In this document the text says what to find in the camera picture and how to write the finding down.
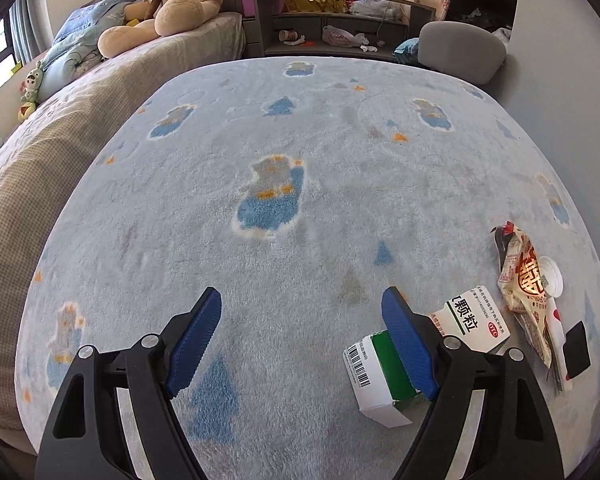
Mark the white round plastic lid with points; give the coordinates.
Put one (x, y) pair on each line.
(550, 277)

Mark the white plastic bag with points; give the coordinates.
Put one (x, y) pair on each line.
(375, 7)

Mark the light blue quilt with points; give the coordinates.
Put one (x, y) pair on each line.
(75, 45)

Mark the grey chair back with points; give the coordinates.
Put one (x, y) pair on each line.
(460, 50)

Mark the bed with beige sheet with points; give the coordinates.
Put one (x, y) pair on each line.
(40, 160)

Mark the white wardrobe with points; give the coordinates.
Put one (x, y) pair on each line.
(555, 20)

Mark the green white medicine box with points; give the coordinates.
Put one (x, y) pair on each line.
(380, 360)

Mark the small red white item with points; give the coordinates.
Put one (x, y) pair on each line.
(290, 36)

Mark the grey shelf unit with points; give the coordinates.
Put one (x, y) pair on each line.
(270, 25)

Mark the light blue printed blanket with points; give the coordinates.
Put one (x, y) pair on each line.
(280, 285)

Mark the gold foil packets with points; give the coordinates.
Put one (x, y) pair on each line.
(315, 4)

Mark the beige red snack wrapper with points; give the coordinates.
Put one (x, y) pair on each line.
(522, 280)

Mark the pink plastic box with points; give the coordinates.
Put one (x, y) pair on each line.
(247, 2)

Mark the pink plastic bag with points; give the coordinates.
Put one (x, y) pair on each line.
(340, 36)

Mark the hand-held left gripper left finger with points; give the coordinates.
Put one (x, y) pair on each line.
(192, 345)

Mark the small green white plush toy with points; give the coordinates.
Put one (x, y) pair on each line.
(32, 80)

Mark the blue cloth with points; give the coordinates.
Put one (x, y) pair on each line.
(406, 50)

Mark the grey curtain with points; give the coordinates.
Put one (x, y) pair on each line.
(32, 20)

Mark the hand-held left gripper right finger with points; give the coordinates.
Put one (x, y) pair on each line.
(410, 345)

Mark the pink paper bags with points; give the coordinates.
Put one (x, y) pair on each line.
(432, 2)

